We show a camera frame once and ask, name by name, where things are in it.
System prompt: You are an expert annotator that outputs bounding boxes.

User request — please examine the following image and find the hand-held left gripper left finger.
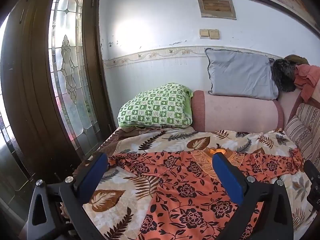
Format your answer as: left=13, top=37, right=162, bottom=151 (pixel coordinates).
left=25, top=152, right=110, bottom=240

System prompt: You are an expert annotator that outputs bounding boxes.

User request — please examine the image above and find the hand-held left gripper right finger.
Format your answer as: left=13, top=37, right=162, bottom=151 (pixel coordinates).
left=212, top=152, right=294, bottom=240

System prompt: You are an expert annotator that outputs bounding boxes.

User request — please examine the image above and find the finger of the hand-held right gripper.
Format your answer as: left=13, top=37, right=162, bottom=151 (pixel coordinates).
left=303, top=159, right=320, bottom=205

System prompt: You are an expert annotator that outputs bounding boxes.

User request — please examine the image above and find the orange black floral garment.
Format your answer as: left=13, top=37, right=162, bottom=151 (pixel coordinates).
left=107, top=147, right=304, bottom=240

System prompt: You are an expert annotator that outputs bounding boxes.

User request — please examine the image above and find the leaf print blanket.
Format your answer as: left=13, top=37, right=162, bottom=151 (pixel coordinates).
left=62, top=126, right=318, bottom=240

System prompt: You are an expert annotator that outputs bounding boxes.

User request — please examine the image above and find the pink bolster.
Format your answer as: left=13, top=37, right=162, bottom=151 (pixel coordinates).
left=190, top=90, right=285, bottom=133

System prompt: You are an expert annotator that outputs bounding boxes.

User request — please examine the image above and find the striped cushion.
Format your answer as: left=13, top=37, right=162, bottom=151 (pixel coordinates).
left=284, top=102, right=320, bottom=165

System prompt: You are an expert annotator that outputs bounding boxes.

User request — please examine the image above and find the pink sofa backrest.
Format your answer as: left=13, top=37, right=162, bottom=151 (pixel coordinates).
left=277, top=85, right=320, bottom=123

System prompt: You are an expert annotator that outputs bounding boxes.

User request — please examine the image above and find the green checked pillow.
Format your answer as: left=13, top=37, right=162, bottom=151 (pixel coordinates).
left=117, top=82, right=194, bottom=128

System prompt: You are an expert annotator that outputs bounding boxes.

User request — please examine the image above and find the grey pillow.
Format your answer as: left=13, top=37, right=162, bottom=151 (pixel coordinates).
left=204, top=48, right=279, bottom=100

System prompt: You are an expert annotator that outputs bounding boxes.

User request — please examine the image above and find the salmon cloth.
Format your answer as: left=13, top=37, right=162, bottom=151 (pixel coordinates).
left=294, top=64, right=320, bottom=103

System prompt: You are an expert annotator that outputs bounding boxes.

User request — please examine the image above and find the wooden stained glass door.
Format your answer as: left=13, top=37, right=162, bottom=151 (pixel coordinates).
left=0, top=0, right=118, bottom=205

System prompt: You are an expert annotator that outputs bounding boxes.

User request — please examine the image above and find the black furry cushion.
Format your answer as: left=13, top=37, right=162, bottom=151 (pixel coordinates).
left=271, top=58, right=297, bottom=92

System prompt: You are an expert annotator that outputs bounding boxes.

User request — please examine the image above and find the brown cloth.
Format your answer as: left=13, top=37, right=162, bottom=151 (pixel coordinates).
left=285, top=54, right=309, bottom=67

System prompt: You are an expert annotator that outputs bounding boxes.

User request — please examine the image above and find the wall panel cover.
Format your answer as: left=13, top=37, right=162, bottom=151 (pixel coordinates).
left=196, top=0, right=237, bottom=20

